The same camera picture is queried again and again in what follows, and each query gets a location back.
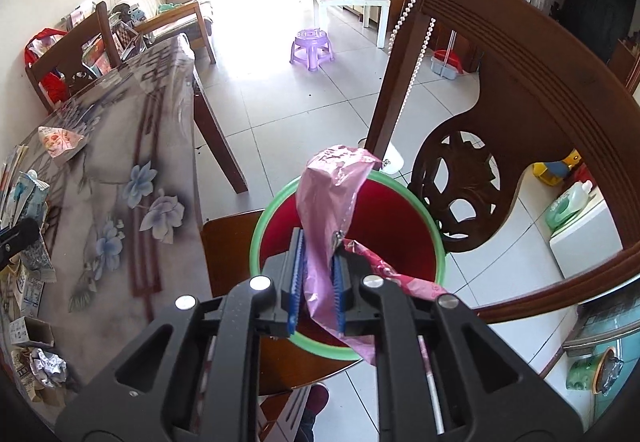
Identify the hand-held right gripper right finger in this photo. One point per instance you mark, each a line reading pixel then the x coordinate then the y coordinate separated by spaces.
pixel 340 287

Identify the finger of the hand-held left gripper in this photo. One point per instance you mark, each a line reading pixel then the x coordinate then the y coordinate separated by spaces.
pixel 17 242

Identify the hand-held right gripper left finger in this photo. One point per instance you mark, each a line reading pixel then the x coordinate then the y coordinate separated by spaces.
pixel 298 272

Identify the pink plastic bag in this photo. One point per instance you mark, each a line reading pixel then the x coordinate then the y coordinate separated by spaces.
pixel 325 202

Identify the green rimmed red trash bin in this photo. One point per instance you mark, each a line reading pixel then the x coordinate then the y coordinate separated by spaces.
pixel 400 222

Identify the pink printed packet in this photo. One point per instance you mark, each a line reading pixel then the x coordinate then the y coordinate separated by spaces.
pixel 400 274

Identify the small cardboard box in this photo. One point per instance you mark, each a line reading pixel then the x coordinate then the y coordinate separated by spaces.
pixel 30 329

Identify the pink white printed wrapper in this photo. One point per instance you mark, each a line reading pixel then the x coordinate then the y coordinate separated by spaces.
pixel 60 141

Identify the person's dark red shoe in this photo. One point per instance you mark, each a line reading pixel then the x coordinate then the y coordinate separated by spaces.
pixel 315 402

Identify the crumpled foil ball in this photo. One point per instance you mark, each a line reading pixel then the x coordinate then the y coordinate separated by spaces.
pixel 47 367

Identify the red cloth bag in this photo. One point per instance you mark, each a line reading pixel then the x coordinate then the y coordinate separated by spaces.
pixel 50 85

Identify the plain dark wooden chair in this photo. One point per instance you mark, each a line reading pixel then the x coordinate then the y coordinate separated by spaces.
pixel 75 47

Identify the magazines on chair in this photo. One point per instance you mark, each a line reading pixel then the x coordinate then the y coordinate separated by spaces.
pixel 100 55

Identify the purple plastic stool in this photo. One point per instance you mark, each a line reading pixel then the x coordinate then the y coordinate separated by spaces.
pixel 311 47

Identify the green white detergent bottle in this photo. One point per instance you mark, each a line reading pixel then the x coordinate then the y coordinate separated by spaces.
pixel 567 207

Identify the yellow toy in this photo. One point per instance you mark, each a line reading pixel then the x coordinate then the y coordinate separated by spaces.
pixel 555 170

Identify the red dustpan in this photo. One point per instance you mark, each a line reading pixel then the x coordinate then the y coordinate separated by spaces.
pixel 447 65

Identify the white washing machine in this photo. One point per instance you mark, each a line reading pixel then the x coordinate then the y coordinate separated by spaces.
pixel 585 247

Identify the green frog mug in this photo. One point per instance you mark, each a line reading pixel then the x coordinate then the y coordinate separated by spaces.
pixel 587 372

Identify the carved dark wooden chair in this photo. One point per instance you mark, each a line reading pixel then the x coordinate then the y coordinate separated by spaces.
pixel 500 22

